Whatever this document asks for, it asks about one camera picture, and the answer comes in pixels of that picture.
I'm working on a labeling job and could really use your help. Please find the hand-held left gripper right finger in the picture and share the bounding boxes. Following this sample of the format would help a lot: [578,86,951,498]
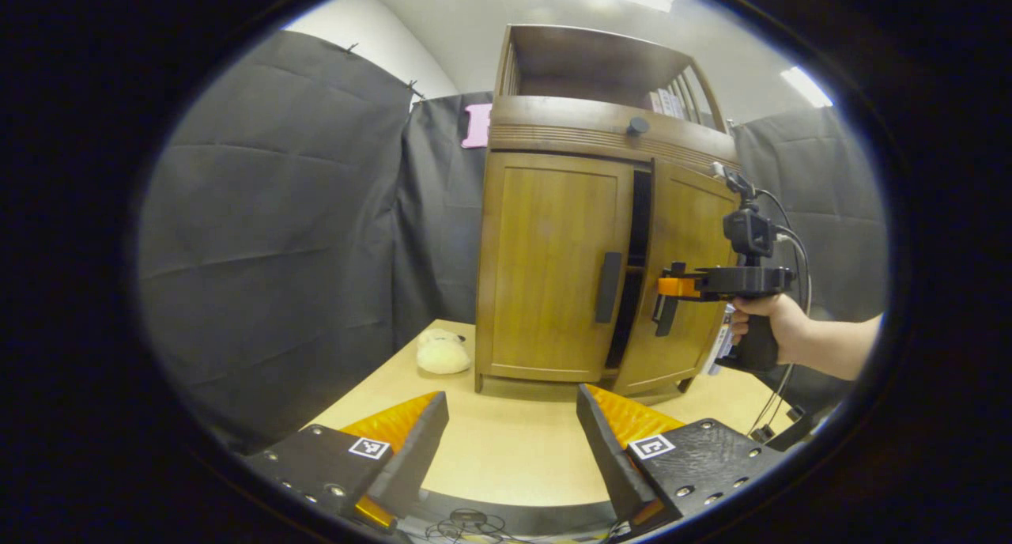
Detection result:
[576,383,787,529]

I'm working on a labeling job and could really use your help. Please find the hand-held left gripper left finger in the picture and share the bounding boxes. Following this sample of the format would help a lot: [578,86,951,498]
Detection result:
[247,391,450,529]

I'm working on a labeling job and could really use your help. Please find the wooden shoe cabinet door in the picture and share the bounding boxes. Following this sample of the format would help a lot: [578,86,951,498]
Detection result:
[613,161,742,397]
[477,152,636,384]

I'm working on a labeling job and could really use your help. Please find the wooden double-door shoe cabinet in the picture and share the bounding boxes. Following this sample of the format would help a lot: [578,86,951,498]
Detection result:
[474,24,744,399]

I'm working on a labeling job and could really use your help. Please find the cream plush toy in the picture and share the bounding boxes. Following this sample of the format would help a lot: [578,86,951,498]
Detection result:
[416,328,472,376]

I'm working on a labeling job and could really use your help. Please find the small ceiling light panel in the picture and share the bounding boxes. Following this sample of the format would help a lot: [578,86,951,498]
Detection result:
[780,66,834,108]

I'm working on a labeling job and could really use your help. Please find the wooden drawer front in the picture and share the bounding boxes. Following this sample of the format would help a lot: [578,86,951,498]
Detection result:
[488,96,742,173]

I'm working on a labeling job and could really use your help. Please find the black backdrop cloth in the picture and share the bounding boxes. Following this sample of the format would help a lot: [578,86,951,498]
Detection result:
[138,30,890,454]

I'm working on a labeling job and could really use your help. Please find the black door handle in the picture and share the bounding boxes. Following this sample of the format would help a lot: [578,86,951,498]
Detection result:
[595,251,624,324]
[653,262,687,338]

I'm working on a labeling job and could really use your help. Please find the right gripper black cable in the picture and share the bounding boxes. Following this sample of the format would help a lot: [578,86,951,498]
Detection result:
[755,187,815,442]

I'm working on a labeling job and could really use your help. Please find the tangled black cables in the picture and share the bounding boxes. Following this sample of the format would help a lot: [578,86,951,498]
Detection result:
[427,509,515,543]

